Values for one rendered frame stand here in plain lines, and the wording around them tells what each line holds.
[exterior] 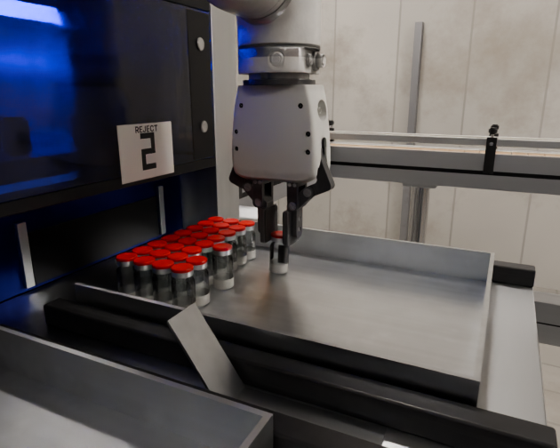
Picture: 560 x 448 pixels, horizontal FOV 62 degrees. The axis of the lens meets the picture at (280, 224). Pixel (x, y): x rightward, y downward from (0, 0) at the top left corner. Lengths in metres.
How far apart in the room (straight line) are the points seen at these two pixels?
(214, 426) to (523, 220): 2.78
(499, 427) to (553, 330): 1.15
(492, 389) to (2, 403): 0.34
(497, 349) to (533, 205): 2.56
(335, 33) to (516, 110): 1.16
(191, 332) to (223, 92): 0.41
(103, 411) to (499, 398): 0.27
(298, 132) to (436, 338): 0.23
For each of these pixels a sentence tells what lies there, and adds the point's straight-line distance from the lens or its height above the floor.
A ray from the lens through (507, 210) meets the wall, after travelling 2.98.
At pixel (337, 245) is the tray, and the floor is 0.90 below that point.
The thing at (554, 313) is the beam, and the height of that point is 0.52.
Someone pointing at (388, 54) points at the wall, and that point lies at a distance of 3.02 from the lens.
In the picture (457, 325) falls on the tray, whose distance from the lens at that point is 0.45.
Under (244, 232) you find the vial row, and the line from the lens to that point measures 0.55.
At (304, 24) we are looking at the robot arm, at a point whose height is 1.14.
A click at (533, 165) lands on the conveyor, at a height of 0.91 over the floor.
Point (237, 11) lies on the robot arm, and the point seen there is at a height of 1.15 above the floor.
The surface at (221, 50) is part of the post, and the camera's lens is 0.66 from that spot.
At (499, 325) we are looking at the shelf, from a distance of 0.47.
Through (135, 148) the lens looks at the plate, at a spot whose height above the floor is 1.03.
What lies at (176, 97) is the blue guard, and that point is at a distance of 0.58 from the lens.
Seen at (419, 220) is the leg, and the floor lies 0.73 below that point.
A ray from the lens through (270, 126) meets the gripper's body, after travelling 0.48.
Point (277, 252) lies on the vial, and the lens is 0.52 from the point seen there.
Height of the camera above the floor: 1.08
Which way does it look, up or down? 16 degrees down
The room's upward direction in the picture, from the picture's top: straight up
